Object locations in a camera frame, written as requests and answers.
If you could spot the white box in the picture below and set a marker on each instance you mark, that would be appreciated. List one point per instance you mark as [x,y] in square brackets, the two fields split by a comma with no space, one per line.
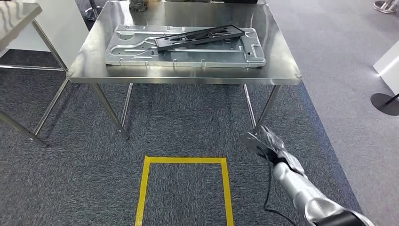
[388,67]

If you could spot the black stanchion base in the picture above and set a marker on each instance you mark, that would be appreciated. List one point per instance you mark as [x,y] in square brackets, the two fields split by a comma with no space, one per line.
[385,104]

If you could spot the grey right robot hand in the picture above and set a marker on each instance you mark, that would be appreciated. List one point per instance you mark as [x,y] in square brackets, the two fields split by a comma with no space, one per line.
[274,145]

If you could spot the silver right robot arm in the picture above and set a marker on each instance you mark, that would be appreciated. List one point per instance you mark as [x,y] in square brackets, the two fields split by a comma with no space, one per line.
[311,196]

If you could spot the stamped metal panel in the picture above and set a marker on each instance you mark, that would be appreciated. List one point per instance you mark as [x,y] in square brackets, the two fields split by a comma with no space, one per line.
[187,57]

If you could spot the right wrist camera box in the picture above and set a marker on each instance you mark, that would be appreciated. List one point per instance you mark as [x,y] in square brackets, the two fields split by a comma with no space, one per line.
[254,144]

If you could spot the yellow floor tape square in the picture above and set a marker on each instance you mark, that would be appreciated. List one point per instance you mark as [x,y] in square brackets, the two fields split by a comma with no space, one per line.
[184,160]

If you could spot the stainless steel table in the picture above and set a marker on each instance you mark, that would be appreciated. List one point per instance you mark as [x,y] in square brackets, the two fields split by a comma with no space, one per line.
[18,18]

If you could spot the steel stanchion base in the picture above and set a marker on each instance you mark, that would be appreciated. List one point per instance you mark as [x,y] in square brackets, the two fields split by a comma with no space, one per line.
[386,6]

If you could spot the stainless steel workbench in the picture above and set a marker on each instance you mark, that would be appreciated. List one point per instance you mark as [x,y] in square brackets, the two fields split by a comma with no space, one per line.
[187,71]

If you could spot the black plastic plate part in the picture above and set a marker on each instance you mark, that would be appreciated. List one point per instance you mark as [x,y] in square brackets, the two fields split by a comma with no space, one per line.
[199,36]

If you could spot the white cabinet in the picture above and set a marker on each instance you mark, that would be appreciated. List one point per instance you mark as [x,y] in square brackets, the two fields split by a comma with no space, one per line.
[62,28]

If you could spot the steel stanchion post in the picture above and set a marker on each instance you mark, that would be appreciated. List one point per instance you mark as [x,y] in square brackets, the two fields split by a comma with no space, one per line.
[92,12]

